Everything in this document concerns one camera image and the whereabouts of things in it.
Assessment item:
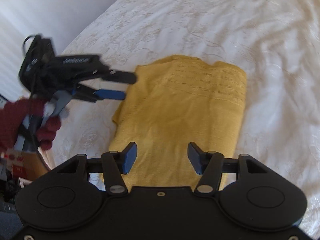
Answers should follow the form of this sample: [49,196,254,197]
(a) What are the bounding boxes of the cardboard box with red items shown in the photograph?
[1,150,49,181]

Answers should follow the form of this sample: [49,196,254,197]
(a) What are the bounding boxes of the left hand in maroon glove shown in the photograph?
[1,98,61,152]

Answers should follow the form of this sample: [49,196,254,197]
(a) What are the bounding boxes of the yellow knit sweater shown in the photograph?
[109,55,247,188]

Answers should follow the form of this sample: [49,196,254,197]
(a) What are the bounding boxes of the white floral bedspread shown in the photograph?
[43,0,319,238]

